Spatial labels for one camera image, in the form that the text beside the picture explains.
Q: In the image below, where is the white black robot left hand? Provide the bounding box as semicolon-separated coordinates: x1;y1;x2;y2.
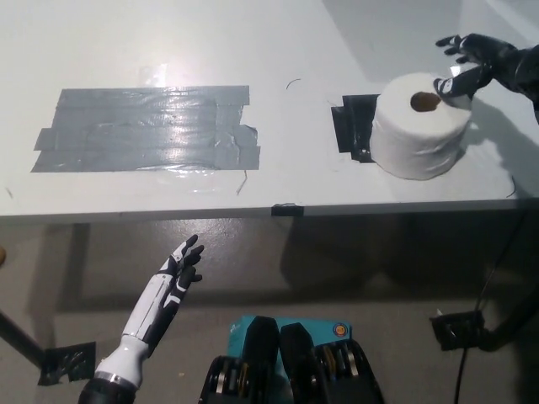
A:
94;234;206;386

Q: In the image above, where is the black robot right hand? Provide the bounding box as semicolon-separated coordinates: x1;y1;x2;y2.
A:
433;33;524;99

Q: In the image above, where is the white toilet paper roll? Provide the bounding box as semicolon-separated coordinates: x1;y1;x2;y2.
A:
369;72;472;182

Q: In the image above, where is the black teal robot body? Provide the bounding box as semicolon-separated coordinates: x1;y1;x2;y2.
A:
200;315;384;404

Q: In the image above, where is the grey table leg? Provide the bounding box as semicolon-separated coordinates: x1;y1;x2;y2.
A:
72;221;93;295

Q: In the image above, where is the black diagonal pole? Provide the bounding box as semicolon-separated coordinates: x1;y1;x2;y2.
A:
0;310;46;371

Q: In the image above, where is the black curved stand leg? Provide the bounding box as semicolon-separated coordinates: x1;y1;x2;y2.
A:
479;290;539;353

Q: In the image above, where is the grey duct tape patch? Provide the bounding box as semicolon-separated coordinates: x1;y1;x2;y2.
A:
29;85;262;173

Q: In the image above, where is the thin black cable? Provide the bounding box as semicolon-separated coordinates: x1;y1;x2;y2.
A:
456;210;528;404

